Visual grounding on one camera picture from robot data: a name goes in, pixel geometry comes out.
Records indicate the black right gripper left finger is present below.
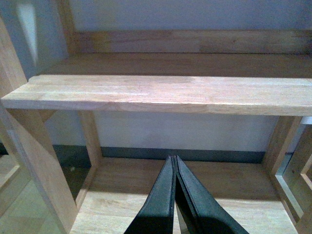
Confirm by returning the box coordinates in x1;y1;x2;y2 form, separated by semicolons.
125;156;176;234

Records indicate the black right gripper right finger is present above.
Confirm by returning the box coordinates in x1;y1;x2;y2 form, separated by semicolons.
174;156;247;234

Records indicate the far right wooden shelf unit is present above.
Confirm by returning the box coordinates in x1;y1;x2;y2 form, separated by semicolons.
275;117;312;234

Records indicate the wooden shelf unit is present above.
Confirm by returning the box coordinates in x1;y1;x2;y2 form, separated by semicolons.
0;19;31;215
275;117;312;234
0;0;312;234

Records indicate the left wooden shelf unit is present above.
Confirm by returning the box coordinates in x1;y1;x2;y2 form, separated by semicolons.
0;19;31;215

